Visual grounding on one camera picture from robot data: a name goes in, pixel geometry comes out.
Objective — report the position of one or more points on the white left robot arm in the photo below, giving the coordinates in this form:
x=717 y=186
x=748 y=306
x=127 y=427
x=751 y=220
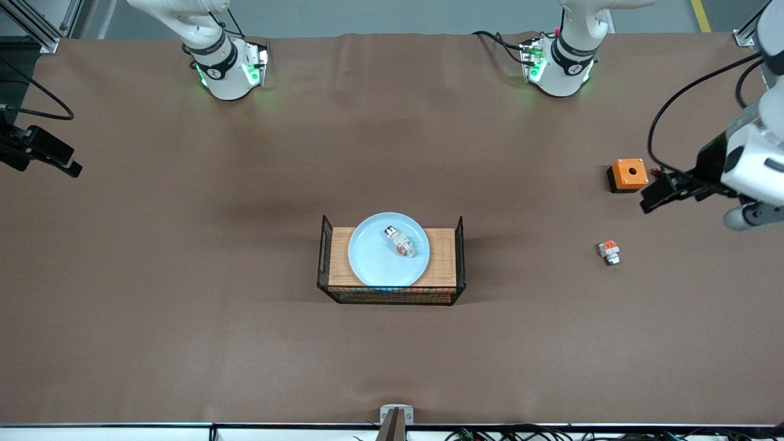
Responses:
x=753 y=165

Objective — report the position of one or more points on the brown table cover sheet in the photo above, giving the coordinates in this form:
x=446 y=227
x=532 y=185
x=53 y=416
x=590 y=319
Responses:
x=184 y=245

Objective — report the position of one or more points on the wooden board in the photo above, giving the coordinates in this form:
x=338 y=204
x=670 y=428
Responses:
x=442 y=257

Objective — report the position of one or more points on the metal table edge bracket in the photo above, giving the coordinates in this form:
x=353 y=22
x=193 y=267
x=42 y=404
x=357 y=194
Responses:
x=384 y=416

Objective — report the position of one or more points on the light blue plate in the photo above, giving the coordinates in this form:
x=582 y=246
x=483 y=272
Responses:
x=373 y=263

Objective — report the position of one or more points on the brown wedge post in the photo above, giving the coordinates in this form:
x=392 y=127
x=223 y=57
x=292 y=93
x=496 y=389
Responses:
x=392 y=429

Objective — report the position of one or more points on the white table edge strip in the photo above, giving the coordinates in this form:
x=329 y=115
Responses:
x=122 y=432

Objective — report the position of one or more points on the orange button enclosure box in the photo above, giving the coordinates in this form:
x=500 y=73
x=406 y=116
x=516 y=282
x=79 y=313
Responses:
x=621 y=177

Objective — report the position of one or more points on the small black red switch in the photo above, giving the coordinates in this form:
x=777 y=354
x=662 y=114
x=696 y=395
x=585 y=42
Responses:
x=656 y=171

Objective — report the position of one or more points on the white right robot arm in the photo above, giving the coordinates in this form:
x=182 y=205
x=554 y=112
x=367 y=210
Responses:
x=220 y=67

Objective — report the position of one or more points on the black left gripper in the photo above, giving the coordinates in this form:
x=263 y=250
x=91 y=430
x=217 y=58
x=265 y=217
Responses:
x=710 y=160

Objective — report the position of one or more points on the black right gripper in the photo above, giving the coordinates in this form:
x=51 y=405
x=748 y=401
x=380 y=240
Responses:
x=12 y=149

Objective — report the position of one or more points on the aluminium frame profile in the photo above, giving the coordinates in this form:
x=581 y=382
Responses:
x=743 y=38
x=37 y=27

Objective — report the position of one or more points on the white orange switch module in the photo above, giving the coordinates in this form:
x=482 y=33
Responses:
x=609 y=251

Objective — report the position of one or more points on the white red-capped push button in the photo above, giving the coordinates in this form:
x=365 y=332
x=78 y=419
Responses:
x=401 y=243

